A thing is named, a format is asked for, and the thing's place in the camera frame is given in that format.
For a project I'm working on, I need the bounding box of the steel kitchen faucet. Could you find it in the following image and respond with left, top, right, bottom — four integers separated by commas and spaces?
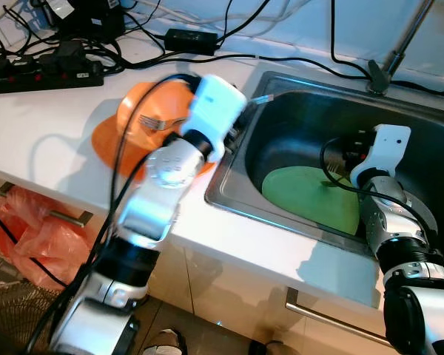
366, 0, 435, 95

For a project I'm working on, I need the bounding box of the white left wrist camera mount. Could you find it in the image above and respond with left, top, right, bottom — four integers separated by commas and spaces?
184, 74, 247, 162

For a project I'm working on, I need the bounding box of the black boxy device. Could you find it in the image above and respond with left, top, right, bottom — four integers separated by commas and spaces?
37, 0, 127, 41

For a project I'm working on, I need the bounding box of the red plastic bag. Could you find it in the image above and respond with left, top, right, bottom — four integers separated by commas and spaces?
0, 185, 90, 289

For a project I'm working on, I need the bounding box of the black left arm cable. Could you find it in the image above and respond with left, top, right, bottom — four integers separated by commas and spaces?
26, 72, 208, 355

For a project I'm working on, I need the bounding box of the black power adapter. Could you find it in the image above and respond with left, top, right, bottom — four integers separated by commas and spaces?
165, 28, 219, 56

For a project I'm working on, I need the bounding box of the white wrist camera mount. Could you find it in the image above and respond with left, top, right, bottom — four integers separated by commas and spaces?
349, 124, 413, 187
184, 74, 247, 162

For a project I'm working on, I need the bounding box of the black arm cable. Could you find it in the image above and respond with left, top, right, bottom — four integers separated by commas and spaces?
320, 135, 404, 212
26, 72, 208, 355

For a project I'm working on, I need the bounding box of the black power cable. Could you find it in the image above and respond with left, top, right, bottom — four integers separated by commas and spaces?
96, 53, 444, 97
329, 0, 444, 95

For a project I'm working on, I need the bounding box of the stainless steel sink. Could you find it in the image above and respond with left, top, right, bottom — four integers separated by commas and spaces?
205, 70, 444, 260

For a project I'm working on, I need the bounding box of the white kitchen cabinet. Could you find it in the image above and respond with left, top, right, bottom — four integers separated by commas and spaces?
0, 174, 389, 355

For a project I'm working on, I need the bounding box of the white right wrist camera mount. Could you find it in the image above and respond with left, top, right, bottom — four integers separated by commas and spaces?
349, 124, 413, 187

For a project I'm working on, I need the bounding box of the dark wire basket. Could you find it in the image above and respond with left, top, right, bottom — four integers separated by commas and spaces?
0, 277, 60, 355

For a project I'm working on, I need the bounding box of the black power strip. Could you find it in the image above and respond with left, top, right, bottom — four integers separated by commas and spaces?
0, 55, 106, 95

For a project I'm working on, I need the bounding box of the orange bowl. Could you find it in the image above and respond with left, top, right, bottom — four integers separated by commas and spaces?
117, 80, 201, 152

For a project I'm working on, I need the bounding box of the grey round dish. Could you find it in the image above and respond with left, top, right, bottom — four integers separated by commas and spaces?
400, 189, 439, 237

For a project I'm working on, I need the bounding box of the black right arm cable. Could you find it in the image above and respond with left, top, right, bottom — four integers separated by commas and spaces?
320, 135, 404, 212

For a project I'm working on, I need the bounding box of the green plate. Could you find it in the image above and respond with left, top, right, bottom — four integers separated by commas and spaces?
261, 166, 362, 236

